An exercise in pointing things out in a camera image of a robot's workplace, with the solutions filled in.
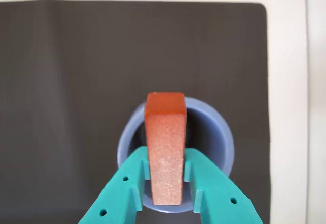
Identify dark grey textured mat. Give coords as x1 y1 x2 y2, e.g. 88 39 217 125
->
0 0 271 224

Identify lavender blue ceramic pot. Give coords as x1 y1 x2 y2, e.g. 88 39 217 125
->
117 96 235 213

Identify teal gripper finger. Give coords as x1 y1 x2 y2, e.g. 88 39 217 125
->
77 146 150 224
183 147 264 224

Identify red-brown wooden block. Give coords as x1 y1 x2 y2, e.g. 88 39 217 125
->
144 91 188 207

